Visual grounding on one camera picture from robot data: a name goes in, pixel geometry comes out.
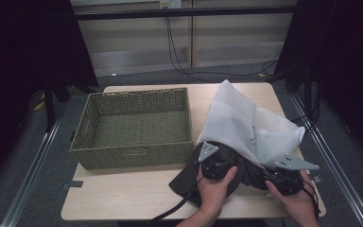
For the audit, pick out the green woven basket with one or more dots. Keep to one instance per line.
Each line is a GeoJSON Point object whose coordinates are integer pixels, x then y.
{"type": "Point", "coordinates": [138, 129]}

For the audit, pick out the person's left hand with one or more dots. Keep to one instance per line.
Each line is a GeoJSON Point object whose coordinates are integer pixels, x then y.
{"type": "Point", "coordinates": [214, 192]}

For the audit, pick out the black metal stand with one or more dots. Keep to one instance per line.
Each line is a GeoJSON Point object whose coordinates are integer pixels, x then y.
{"type": "Point", "coordinates": [308, 94]}
{"type": "Point", "coordinates": [48, 107]}

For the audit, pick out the aluminium floor rail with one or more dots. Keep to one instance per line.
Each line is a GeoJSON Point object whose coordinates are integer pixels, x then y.
{"type": "Point", "coordinates": [28, 179]}
{"type": "Point", "coordinates": [337, 164]}

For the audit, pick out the black horizontal bar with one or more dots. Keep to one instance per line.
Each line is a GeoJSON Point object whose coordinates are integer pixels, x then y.
{"type": "Point", "coordinates": [182, 12]}

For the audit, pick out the yellow floor scrap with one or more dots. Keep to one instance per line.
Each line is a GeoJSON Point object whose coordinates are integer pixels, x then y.
{"type": "Point", "coordinates": [39, 106]}

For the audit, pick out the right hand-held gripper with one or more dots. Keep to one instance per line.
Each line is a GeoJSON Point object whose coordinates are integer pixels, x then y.
{"type": "Point", "coordinates": [291, 164]}

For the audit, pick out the person's right hand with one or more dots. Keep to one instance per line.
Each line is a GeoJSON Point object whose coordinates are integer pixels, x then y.
{"type": "Point", "coordinates": [297, 205]}

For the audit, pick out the black curtain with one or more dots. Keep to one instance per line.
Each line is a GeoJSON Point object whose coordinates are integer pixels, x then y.
{"type": "Point", "coordinates": [19, 63]}
{"type": "Point", "coordinates": [343, 63]}

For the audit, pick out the dark cloth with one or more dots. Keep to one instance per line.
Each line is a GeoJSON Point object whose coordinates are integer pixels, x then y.
{"type": "Point", "coordinates": [249, 171]}

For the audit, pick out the white wall outlet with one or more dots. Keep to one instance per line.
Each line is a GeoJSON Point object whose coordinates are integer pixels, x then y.
{"type": "Point", "coordinates": [170, 3]}

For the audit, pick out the white mesh laundry bag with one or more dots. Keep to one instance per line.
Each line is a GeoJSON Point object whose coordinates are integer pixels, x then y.
{"type": "Point", "coordinates": [233, 123]}

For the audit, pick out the grey tab on table edge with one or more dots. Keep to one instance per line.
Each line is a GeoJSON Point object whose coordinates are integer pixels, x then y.
{"type": "Point", "coordinates": [73, 184]}

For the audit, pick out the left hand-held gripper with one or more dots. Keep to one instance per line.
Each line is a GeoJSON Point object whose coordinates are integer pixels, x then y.
{"type": "Point", "coordinates": [216, 165]}

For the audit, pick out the small silver tab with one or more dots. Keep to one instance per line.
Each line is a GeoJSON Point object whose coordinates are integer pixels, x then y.
{"type": "Point", "coordinates": [317, 179]}

